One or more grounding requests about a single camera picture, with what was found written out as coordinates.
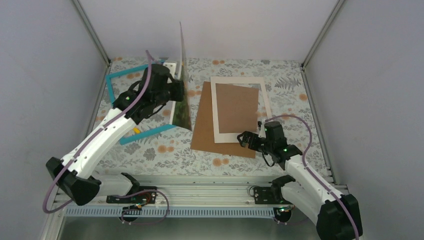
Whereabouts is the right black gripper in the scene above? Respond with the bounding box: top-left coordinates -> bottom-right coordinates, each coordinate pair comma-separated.
237,131 -> 273,154

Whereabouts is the sunflower photo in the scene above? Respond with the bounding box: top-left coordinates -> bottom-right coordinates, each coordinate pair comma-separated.
171,22 -> 192,131

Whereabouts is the yellow black screwdriver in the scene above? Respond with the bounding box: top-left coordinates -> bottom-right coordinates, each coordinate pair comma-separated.
133,127 -> 141,134

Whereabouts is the white mat board passepartout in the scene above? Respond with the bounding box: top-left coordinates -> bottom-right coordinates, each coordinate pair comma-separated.
210,76 -> 272,144

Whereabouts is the teal wooden picture frame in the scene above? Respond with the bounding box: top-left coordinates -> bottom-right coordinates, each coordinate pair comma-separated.
105,60 -> 185,125

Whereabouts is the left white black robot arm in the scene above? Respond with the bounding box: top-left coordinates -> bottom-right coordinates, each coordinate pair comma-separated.
46,64 -> 185,206

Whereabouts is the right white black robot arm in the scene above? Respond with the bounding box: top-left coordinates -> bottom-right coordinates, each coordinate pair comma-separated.
237,121 -> 363,240

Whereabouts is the floral patterned table mat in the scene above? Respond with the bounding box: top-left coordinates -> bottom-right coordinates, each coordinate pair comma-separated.
95,58 -> 329,177

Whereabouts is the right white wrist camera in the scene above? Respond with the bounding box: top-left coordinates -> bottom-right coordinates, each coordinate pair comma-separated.
257,120 -> 266,138

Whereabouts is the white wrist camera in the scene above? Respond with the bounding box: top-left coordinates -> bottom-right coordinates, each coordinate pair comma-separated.
162,61 -> 180,79
257,120 -> 266,138

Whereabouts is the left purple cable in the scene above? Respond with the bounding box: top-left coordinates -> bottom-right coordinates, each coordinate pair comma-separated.
42,49 -> 157,215

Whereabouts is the purple cable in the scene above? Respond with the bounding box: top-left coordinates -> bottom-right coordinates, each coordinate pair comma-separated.
42,49 -> 157,215
263,114 -> 361,240

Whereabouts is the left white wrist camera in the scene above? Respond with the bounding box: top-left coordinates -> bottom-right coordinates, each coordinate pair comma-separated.
162,61 -> 180,79

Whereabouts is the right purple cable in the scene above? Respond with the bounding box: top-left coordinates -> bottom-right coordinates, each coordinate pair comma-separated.
263,114 -> 361,240

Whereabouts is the brown frame backing board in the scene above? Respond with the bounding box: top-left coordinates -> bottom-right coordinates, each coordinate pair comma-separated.
190,81 -> 259,159

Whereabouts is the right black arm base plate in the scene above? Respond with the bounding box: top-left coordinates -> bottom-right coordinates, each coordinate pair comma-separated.
247,185 -> 294,205

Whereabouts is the aluminium mounting rail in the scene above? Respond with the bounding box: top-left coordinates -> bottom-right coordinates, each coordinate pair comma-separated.
52,181 -> 289,208

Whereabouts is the grey slotted cable duct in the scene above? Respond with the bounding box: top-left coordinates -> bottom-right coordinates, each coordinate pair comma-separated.
64,206 -> 275,219

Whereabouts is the left aluminium corner post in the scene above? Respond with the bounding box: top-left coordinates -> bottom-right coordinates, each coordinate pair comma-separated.
70,0 -> 111,66

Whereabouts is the aluminium corner post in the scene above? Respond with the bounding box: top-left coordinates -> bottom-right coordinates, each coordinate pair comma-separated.
300,0 -> 346,71
70,0 -> 111,66

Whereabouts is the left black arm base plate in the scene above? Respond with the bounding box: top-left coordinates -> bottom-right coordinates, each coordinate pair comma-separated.
106,186 -> 157,205

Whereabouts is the right aluminium corner post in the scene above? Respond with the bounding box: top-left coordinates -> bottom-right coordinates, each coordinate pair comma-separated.
300,0 -> 346,71

